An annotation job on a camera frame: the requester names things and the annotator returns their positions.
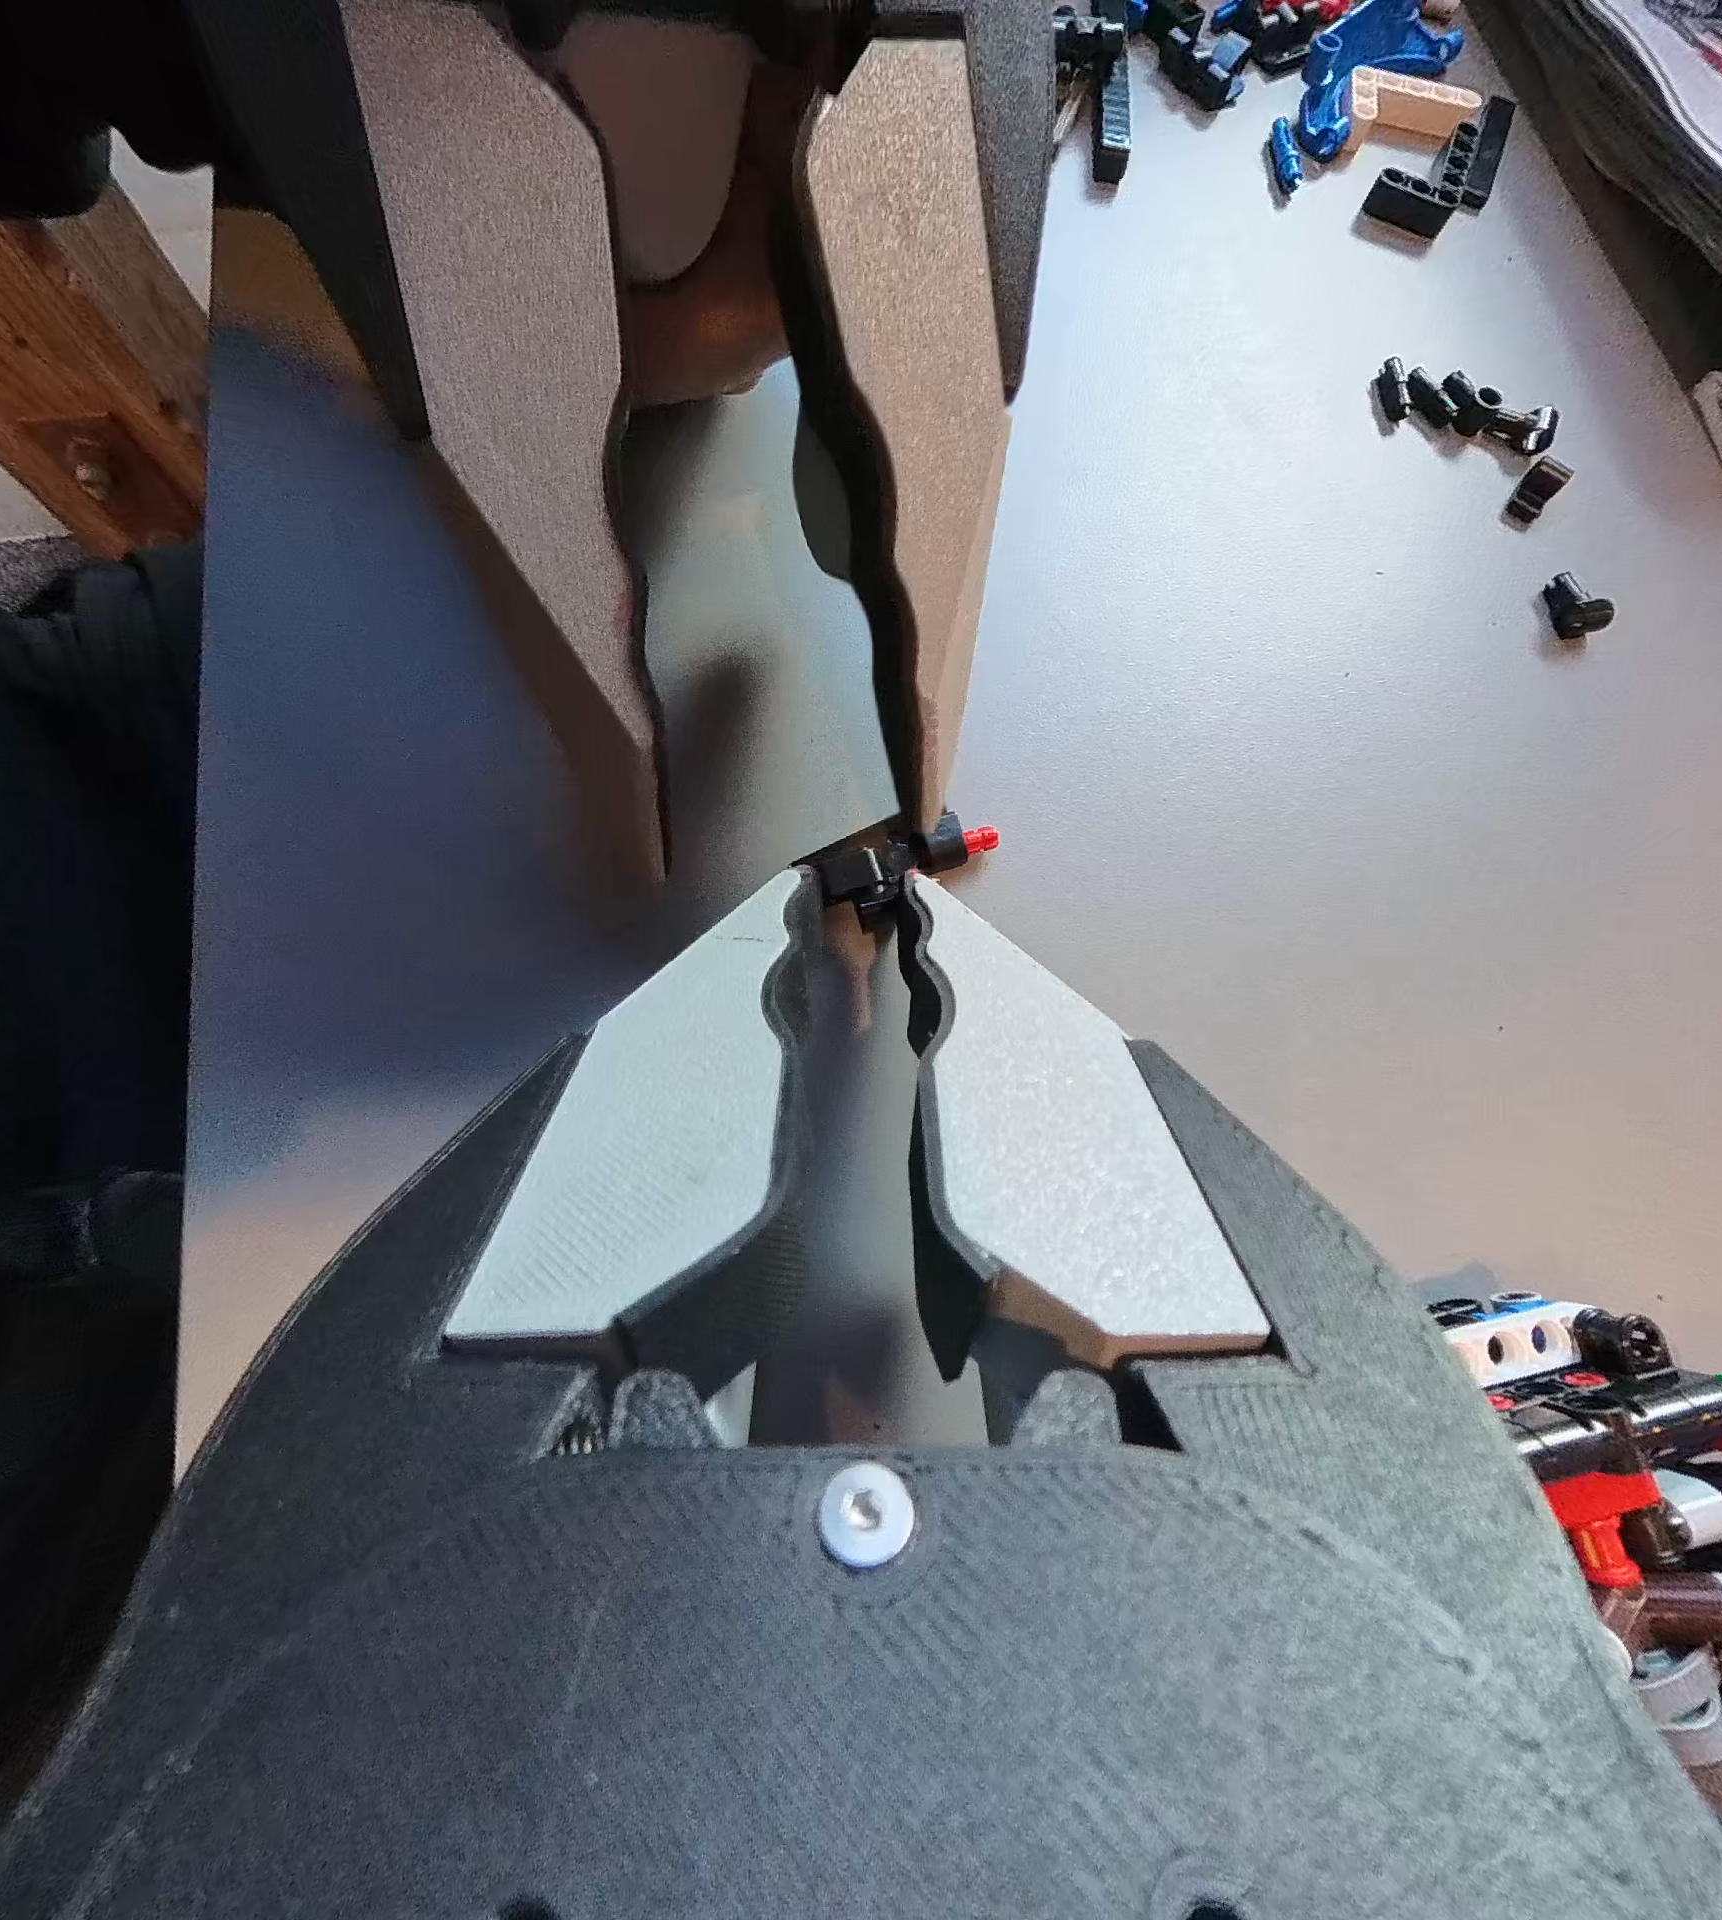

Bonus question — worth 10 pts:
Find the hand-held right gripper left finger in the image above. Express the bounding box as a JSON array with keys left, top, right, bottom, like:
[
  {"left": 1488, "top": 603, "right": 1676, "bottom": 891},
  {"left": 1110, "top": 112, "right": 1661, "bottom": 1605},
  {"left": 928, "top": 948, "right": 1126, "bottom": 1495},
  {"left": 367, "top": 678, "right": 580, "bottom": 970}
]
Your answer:
[{"left": 440, "top": 867, "right": 827, "bottom": 1404}]

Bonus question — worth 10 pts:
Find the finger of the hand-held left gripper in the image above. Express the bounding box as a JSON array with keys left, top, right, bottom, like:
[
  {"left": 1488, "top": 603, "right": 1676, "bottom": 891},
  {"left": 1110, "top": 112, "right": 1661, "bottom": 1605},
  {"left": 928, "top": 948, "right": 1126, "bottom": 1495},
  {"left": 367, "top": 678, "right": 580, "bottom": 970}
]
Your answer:
[
  {"left": 789, "top": 33, "right": 1019, "bottom": 840},
  {"left": 345, "top": 0, "right": 678, "bottom": 887}
]

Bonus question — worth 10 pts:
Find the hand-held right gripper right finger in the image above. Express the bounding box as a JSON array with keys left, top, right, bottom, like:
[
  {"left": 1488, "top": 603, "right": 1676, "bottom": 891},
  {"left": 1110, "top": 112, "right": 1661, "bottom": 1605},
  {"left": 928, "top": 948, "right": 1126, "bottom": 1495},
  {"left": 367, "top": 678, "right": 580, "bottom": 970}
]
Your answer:
[{"left": 898, "top": 878, "right": 1275, "bottom": 1389}]

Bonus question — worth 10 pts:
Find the black hinged brick piece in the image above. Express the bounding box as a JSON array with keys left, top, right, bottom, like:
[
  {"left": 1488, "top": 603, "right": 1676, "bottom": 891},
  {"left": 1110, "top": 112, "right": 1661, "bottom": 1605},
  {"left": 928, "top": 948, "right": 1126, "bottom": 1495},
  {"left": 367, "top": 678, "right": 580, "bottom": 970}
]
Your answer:
[{"left": 798, "top": 818, "right": 980, "bottom": 943}]

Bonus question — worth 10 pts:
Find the grey desk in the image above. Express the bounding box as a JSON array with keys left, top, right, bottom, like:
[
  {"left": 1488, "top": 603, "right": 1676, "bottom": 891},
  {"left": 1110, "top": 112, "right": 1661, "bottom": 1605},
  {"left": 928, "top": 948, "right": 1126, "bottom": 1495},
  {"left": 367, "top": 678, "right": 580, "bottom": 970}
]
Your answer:
[{"left": 170, "top": 0, "right": 1722, "bottom": 1479}]

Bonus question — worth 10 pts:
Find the person's left hand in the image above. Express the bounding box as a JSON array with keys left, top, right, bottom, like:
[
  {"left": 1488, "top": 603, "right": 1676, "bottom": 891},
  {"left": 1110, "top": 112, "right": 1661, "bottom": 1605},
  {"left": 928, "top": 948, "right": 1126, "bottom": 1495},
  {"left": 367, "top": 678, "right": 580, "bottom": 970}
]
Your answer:
[{"left": 614, "top": 237, "right": 802, "bottom": 412}]

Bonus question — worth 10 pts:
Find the black toothed rack piece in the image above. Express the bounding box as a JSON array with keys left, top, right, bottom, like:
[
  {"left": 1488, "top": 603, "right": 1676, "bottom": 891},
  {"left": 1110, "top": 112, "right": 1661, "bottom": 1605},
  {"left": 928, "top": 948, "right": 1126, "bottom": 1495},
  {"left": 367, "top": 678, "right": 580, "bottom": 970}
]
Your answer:
[{"left": 1085, "top": 52, "right": 1143, "bottom": 186}]

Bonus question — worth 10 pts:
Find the pile of mixed toy bricks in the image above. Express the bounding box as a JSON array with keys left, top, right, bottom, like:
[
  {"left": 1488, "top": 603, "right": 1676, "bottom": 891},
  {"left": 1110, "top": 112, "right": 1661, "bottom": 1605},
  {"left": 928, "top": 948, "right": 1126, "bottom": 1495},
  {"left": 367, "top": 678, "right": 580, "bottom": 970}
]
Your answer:
[{"left": 1047, "top": 0, "right": 1343, "bottom": 114}]

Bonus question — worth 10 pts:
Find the blue curved brick piece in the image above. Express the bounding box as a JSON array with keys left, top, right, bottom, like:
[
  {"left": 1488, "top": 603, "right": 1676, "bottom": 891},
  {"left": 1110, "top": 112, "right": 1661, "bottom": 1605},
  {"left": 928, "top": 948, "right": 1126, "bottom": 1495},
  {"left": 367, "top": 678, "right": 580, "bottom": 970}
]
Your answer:
[{"left": 1288, "top": 0, "right": 1466, "bottom": 151}]

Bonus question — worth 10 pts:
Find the black angled brick beam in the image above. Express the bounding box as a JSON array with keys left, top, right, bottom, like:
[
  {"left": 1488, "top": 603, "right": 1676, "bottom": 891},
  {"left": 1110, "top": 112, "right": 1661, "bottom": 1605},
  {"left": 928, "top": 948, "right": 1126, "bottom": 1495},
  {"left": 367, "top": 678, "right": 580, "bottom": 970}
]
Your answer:
[{"left": 1359, "top": 94, "right": 1521, "bottom": 241}]

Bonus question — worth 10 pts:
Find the tan angled brick beam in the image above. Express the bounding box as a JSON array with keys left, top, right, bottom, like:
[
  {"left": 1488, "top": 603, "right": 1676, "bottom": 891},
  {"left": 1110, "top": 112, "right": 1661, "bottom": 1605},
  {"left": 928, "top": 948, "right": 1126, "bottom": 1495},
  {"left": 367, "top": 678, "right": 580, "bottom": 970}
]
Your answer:
[{"left": 1348, "top": 63, "right": 1488, "bottom": 147}]

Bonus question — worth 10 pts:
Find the cluster of black connector pieces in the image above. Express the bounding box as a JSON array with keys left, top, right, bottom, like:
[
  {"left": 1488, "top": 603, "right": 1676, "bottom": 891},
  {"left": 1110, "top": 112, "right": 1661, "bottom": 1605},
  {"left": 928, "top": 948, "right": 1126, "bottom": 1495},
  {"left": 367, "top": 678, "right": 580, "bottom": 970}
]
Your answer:
[{"left": 1375, "top": 354, "right": 1617, "bottom": 643}]

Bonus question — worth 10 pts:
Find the toy brick car model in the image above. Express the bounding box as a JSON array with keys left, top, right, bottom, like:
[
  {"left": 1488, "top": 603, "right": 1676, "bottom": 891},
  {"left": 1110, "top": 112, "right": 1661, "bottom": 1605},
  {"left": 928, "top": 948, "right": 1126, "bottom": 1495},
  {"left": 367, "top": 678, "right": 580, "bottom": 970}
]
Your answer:
[{"left": 1423, "top": 1286, "right": 1722, "bottom": 1891}]

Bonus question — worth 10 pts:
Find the open instruction book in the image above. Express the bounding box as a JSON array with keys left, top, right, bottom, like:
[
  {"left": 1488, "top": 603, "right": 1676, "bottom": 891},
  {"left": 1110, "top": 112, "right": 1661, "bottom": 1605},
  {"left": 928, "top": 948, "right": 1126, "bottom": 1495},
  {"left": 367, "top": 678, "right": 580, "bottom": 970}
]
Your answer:
[{"left": 1469, "top": 0, "right": 1722, "bottom": 692}]

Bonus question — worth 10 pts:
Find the wooden frame beam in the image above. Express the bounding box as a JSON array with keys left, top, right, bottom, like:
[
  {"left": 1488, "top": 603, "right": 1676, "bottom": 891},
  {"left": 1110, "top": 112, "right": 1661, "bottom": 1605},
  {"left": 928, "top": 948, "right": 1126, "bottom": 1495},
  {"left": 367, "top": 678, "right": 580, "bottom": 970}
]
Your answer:
[{"left": 0, "top": 180, "right": 212, "bottom": 560}]

